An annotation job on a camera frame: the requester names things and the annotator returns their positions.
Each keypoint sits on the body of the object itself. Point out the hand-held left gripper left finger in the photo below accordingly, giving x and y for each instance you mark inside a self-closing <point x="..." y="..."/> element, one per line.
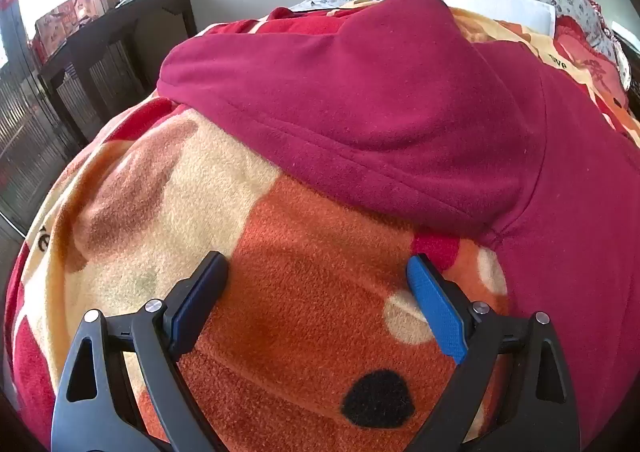
<point x="192" y="312"/>

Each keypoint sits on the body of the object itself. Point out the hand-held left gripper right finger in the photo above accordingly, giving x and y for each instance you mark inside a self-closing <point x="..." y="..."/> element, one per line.
<point x="440" y="312"/>

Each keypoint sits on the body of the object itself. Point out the maroon fleece sweatshirt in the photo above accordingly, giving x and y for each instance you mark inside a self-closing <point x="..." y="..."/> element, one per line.
<point x="375" y="81"/>

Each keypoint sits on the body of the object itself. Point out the orange red printed blanket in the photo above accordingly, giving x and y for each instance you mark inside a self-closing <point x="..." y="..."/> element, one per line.
<point x="300" y="257"/>

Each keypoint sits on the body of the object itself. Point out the dark slatted wooden door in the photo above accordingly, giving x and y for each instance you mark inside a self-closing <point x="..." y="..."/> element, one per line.
<point x="25" y="141"/>

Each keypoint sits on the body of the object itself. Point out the dark wooden cabinet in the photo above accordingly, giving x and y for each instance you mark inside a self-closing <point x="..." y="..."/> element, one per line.
<point x="100" y="61"/>

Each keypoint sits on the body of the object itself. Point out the dark carved headboard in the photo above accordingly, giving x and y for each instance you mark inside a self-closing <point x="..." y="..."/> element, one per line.
<point x="634" y="76"/>

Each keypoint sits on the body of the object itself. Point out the red patterned box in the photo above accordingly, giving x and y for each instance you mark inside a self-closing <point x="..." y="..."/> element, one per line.
<point x="60" y="21"/>

